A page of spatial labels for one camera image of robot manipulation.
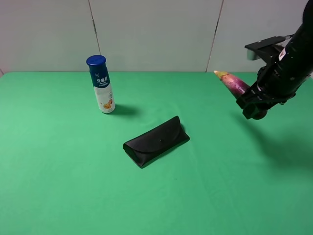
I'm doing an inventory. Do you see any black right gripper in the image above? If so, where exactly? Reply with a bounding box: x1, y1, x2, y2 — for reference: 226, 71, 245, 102
235, 48, 313, 119

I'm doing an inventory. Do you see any purple eggplant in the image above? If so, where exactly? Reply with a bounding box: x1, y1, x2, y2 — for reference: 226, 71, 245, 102
214, 70, 264, 98

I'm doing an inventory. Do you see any blue capped yogurt bottle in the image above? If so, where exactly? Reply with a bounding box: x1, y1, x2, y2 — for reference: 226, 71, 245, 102
86, 55, 115, 114

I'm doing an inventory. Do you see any black leather glasses case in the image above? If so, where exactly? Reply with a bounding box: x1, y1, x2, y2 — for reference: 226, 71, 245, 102
123, 116, 190, 168

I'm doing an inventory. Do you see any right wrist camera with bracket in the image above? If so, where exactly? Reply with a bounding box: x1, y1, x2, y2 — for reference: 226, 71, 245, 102
245, 34, 293, 63

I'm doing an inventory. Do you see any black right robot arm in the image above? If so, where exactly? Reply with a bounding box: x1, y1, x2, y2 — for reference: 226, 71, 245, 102
236, 0, 313, 119

